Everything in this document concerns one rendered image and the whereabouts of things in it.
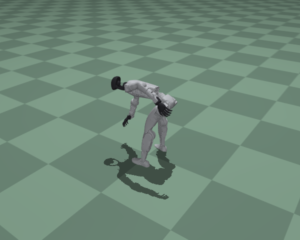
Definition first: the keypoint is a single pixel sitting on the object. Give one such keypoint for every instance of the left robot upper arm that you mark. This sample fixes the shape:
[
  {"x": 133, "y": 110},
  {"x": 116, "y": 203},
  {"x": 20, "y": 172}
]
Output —
[{"x": 129, "y": 87}]

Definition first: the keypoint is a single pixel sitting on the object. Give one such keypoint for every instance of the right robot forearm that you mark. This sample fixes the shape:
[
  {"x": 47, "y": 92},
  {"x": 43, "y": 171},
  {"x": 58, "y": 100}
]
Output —
[{"x": 132, "y": 110}]

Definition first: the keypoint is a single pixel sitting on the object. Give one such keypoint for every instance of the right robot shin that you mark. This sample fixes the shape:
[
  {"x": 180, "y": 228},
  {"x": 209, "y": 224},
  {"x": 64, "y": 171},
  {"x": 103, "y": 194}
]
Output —
[{"x": 162, "y": 131}]

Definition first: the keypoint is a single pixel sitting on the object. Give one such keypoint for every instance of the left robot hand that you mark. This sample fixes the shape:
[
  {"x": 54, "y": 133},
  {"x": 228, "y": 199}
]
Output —
[{"x": 163, "y": 110}]

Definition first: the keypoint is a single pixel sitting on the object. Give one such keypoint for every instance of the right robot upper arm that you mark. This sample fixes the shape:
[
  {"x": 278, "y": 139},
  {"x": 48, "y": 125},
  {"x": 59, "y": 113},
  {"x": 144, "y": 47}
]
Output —
[{"x": 135, "y": 101}]

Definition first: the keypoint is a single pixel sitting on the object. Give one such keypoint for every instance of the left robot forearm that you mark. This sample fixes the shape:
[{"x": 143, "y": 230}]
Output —
[{"x": 146, "y": 90}]

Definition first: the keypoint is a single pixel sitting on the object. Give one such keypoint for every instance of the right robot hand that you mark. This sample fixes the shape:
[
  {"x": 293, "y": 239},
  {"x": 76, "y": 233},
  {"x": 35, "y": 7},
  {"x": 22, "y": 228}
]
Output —
[{"x": 126, "y": 120}]

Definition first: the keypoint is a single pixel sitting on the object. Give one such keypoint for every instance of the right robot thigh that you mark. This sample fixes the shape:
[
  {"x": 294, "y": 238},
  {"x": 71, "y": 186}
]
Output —
[{"x": 162, "y": 120}]

